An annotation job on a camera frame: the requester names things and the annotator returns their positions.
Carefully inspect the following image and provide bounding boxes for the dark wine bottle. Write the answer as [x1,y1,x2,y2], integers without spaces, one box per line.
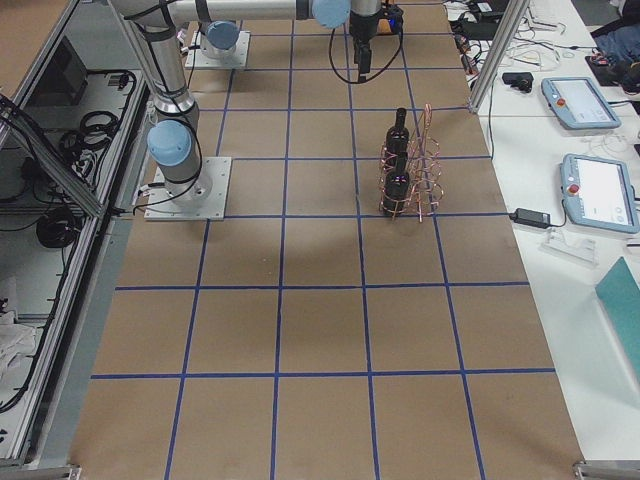
[385,107,410,155]
[382,152,410,216]

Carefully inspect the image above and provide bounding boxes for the aluminium frame post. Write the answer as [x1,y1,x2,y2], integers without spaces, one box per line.
[468,0,530,114]

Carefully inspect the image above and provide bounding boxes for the dark wine bottle outer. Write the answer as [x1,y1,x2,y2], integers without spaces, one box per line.
[382,152,410,216]

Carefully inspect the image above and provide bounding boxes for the teach pendant near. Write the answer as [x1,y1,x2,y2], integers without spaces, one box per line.
[560,154,639,234]

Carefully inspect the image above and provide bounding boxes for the copper wire bottle basket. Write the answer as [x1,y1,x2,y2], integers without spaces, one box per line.
[378,103,444,219]

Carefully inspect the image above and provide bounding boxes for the dark wine bottle middle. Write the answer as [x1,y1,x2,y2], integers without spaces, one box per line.
[385,107,410,155]

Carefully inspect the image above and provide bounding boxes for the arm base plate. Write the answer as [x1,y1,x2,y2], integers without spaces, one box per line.
[144,157,232,221]
[185,31,250,70]

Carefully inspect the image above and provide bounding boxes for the clear acrylic stand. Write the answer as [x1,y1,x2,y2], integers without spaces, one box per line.
[540,227,599,268]

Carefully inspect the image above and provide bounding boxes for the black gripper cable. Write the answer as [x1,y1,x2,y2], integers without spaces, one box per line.
[328,19,405,85]

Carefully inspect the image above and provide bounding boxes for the teal folder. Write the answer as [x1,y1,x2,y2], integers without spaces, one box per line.
[595,257,640,377]

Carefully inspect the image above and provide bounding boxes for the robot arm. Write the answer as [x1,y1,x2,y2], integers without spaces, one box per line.
[111,1,404,84]
[124,20,211,203]

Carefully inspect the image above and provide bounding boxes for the black power adapter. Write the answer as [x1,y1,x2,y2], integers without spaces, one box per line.
[509,208,551,229]

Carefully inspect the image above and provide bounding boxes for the teach pendant far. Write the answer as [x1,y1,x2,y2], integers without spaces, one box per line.
[541,77,621,130]

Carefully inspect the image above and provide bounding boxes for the teach pendant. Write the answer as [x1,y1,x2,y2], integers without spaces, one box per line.
[541,77,621,130]
[560,154,639,234]

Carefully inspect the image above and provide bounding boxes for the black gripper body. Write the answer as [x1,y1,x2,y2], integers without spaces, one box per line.
[349,0,404,47]

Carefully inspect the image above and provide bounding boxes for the white crumpled cloth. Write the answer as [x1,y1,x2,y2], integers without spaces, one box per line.
[0,277,39,381]

